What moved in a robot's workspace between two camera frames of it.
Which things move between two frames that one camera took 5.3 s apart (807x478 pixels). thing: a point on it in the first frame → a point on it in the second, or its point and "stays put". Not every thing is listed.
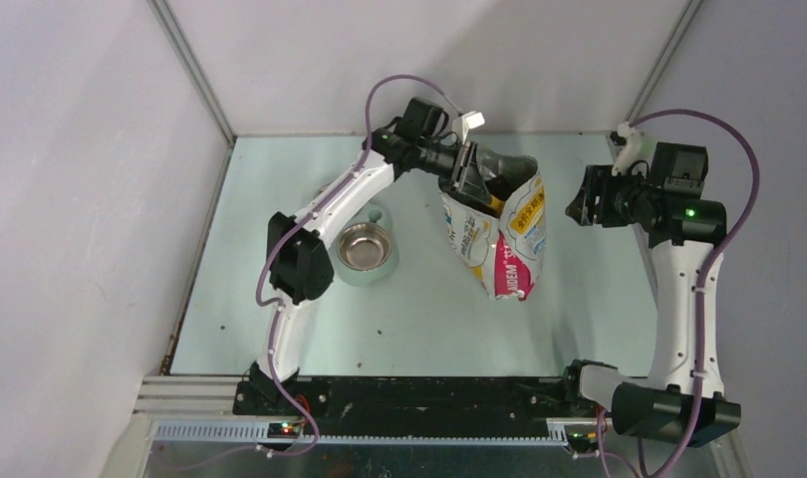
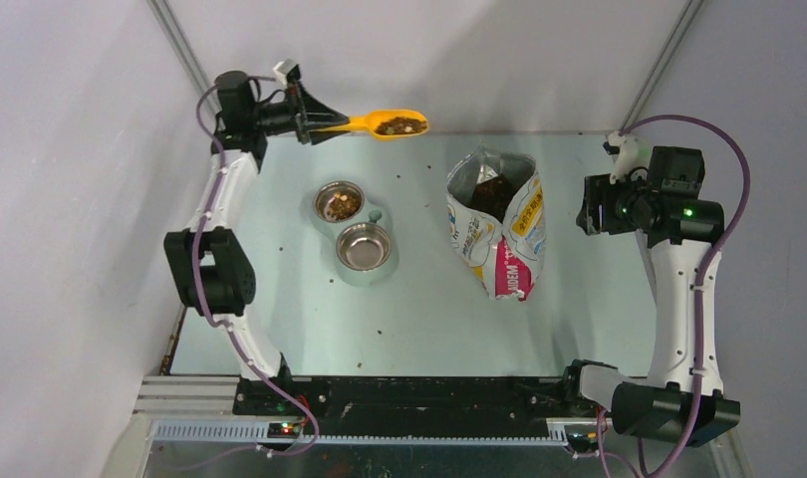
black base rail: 418,407 stays put
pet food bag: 505,252 stays put
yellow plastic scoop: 496,205 → 372,121
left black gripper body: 461,164 → 302,121
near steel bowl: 364,246 stays put
